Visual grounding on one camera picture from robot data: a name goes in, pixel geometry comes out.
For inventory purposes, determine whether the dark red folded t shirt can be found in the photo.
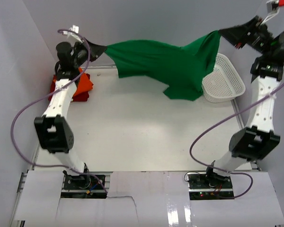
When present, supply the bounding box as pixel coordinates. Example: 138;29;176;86
48;74;90;104

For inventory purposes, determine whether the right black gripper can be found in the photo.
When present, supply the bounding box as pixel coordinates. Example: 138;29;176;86
217;17;273;58

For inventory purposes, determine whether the orange folded t shirt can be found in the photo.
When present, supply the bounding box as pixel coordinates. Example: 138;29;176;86
49;67;94;97

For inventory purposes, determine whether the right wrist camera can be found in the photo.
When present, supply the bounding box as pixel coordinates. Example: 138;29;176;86
266;0;284;14

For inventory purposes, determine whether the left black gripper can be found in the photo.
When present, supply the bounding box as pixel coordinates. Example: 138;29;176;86
72;38;107;69

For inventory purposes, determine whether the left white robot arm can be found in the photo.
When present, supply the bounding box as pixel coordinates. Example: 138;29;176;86
34;42;107;189

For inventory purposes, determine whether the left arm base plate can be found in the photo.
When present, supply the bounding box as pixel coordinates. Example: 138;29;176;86
61;170;110;199

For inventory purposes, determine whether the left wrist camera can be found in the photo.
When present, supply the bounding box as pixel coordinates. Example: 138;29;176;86
64;25;83;44

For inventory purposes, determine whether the green t shirt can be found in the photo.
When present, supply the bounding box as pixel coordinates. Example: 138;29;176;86
105;31;221;101

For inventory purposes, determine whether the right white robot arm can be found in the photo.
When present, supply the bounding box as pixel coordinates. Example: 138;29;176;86
204;16;284;189

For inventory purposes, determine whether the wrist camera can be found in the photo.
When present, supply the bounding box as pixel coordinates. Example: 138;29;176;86
266;0;284;14
64;25;83;44

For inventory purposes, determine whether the white perforated plastic basket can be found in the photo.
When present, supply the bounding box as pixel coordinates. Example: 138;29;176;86
202;53;246;103

